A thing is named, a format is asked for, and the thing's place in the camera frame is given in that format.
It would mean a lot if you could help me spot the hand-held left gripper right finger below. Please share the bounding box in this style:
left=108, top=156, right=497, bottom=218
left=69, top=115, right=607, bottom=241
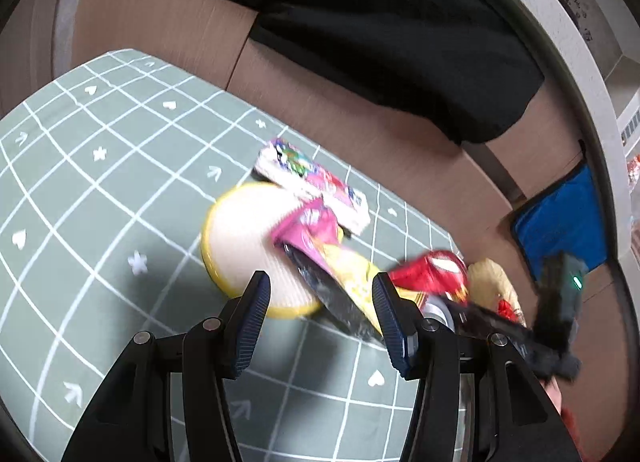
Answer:
left=371, top=272, right=583, bottom=462

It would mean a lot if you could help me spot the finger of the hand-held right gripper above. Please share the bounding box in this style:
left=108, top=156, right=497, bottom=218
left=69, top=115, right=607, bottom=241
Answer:
left=446, top=298, right=557, bottom=369

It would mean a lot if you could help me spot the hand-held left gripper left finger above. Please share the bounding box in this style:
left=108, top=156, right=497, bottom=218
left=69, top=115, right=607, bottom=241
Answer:
left=60, top=270, right=273, bottom=462

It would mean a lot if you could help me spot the red soda can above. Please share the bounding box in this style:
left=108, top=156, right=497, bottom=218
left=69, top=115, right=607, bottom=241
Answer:
left=388, top=248, right=471, bottom=331

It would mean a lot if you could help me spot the pink snack packet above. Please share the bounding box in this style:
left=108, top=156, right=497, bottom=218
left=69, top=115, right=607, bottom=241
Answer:
left=271, top=193, right=390, bottom=343

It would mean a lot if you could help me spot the person's right hand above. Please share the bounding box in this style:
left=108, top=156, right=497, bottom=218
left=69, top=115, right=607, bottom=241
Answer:
left=545, top=376, right=567, bottom=415

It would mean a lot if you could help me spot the cream printed snack packet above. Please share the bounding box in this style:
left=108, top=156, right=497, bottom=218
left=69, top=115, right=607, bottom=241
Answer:
left=466, top=258, right=527, bottom=329

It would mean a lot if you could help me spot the blue cloth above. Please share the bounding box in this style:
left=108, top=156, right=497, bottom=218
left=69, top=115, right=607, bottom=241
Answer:
left=509, top=161, right=609, bottom=276

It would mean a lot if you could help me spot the yellow rimmed white plate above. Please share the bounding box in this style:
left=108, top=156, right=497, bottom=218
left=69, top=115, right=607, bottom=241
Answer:
left=200, top=182, right=327, bottom=321

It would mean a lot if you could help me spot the white and pink candy packet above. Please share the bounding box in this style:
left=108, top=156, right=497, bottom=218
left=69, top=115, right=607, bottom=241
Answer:
left=251, top=137, right=373, bottom=237

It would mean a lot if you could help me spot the green grid mat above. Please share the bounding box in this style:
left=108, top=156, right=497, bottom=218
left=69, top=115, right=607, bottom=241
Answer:
left=0, top=49, right=467, bottom=462

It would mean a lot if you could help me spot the black cloth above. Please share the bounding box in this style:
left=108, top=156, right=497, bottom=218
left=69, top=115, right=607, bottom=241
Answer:
left=114, top=0, right=547, bottom=146

